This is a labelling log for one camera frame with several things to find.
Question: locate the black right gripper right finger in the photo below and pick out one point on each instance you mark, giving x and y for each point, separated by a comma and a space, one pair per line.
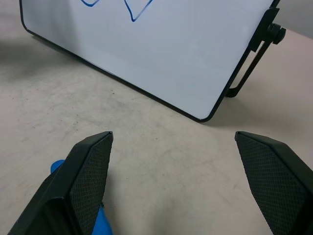
281, 181

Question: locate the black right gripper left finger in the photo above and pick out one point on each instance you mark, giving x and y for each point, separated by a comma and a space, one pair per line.
73, 186

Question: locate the blue object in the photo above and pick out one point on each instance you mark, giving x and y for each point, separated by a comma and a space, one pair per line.
102, 220

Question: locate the black whiteboard stand bracket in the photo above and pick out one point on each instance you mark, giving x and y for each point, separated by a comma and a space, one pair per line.
259, 56

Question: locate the white board with black frame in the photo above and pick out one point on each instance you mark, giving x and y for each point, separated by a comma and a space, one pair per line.
151, 56

